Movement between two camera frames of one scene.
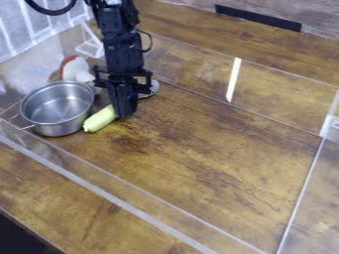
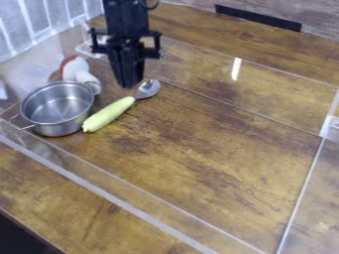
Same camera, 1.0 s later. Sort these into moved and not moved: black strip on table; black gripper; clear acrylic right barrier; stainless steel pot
Moved: black gripper
Not moved: black strip on table; clear acrylic right barrier; stainless steel pot
